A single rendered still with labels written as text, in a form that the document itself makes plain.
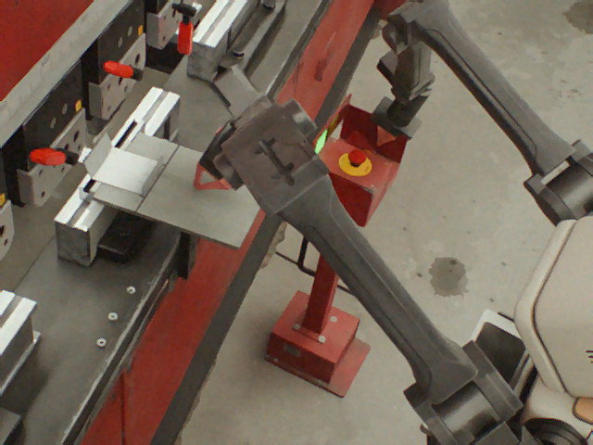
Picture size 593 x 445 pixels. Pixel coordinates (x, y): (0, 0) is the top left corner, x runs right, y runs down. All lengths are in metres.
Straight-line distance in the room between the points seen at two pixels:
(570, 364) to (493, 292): 1.78
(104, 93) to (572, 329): 0.74
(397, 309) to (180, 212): 0.65
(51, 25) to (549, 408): 0.76
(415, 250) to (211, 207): 1.46
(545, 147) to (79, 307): 0.79
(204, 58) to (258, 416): 1.00
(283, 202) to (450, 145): 2.46
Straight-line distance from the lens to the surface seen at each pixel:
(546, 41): 4.00
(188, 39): 1.56
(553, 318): 1.07
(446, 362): 1.00
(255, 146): 0.91
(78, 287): 1.57
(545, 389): 1.15
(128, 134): 1.66
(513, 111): 1.36
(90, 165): 1.56
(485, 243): 3.00
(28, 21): 1.10
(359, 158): 1.94
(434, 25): 1.39
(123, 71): 1.31
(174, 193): 1.54
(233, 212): 1.52
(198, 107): 1.90
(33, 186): 1.24
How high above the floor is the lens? 2.11
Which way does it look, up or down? 47 degrees down
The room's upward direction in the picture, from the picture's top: 12 degrees clockwise
